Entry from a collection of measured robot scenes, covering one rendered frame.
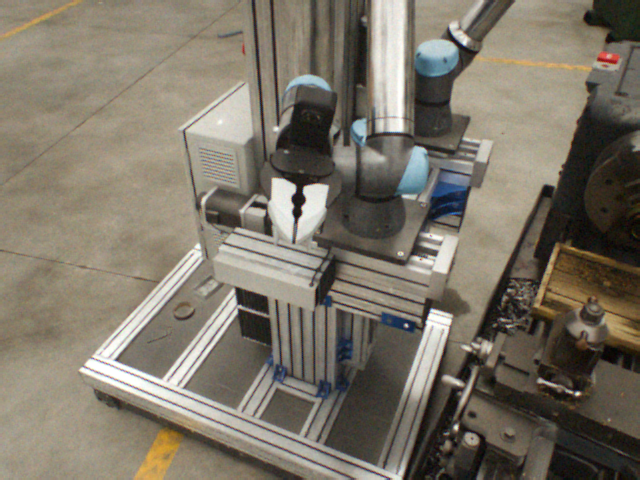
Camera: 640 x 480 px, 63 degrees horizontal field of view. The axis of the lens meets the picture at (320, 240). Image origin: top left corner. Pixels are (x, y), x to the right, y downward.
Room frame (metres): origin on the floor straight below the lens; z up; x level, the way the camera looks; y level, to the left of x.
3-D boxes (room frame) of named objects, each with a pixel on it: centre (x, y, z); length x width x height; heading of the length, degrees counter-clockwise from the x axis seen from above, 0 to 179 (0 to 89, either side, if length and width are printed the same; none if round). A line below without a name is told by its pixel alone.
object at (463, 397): (0.72, -0.37, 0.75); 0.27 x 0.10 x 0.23; 150
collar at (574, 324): (0.67, -0.51, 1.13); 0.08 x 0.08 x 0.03
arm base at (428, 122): (1.42, -0.32, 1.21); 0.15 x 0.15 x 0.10
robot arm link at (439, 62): (1.43, -0.32, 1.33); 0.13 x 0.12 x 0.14; 150
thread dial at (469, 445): (0.58, -0.31, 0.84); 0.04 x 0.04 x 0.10; 60
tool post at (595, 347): (0.68, -0.52, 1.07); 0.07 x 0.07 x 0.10; 60
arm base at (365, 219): (0.97, -0.12, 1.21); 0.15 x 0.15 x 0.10
